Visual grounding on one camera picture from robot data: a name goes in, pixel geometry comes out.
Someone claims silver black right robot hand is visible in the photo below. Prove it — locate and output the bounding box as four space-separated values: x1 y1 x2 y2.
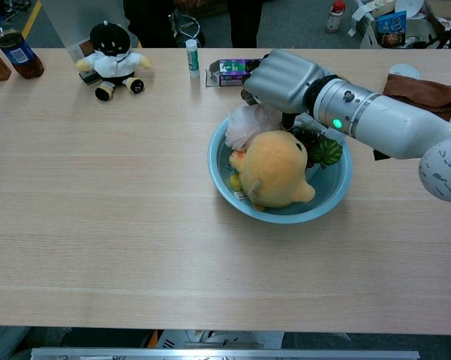
241 49 326 131

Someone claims purple artificial grape bunch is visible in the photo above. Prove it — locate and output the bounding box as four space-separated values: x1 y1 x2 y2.
290 126 344 169

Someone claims orange plush chick toy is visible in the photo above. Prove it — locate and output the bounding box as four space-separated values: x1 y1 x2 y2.
228 130 317 211

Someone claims light blue plastic basin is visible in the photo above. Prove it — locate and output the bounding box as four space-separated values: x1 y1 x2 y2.
208 112 353 225

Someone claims purple toothpaste box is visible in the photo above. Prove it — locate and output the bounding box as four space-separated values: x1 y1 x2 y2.
205 58 266 89

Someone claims red-capped white bottle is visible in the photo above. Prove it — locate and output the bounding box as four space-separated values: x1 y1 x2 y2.
325 0 347 34

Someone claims white green glue stick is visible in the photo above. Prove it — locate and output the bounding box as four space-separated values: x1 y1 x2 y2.
185 38 201 80

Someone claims chrome chair base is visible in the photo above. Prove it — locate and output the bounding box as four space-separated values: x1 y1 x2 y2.
168 7 203 41

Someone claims blue cookie snack bag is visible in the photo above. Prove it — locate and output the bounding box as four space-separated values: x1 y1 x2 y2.
376 10 407 49

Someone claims white round lid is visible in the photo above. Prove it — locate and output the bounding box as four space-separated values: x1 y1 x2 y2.
389 63 421 80

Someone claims brown folded cloth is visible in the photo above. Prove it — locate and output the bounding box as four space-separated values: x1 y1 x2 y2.
382 73 451 122

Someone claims white storage box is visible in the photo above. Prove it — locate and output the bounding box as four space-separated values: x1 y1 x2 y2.
350 0 442 50

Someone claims person in black trousers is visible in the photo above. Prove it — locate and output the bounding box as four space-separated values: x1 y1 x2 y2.
123 0 263 49

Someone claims black-headed plush doll white coat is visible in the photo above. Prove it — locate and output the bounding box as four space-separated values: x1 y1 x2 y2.
75 20 153 102

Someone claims small brown white box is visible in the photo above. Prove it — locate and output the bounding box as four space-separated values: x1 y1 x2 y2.
68 40 101 86

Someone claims cola bottle blue label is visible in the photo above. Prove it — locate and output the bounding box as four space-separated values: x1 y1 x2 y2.
0 7 45 80

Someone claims aluminium profile rail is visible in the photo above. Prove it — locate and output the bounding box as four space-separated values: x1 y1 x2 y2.
29 346 421 360

